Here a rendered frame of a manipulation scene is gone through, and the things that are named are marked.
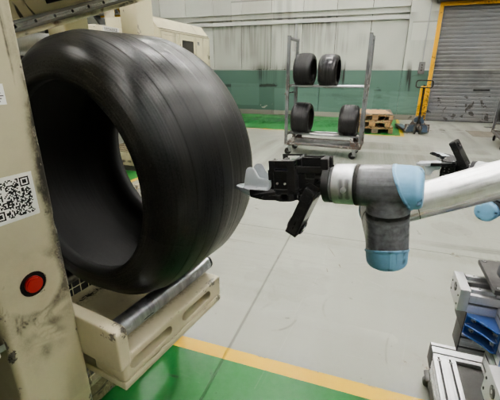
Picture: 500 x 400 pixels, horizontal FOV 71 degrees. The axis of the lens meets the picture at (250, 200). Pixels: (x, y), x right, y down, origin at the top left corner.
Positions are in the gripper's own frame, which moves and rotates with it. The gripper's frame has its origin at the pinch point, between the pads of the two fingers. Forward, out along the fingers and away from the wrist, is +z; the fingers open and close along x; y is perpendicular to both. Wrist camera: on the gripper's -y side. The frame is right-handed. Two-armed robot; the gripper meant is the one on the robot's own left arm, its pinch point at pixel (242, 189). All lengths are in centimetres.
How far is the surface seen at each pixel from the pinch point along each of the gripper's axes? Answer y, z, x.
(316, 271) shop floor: -113, 42, -160
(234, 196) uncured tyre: -1.4, 1.6, 1.1
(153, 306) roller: -24.5, 17.8, 14.8
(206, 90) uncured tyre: 21.2, 5.2, 1.2
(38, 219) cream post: 2.6, 22.5, 31.4
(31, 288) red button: -8.9, 23.2, 35.4
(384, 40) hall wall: 124, 144, -1097
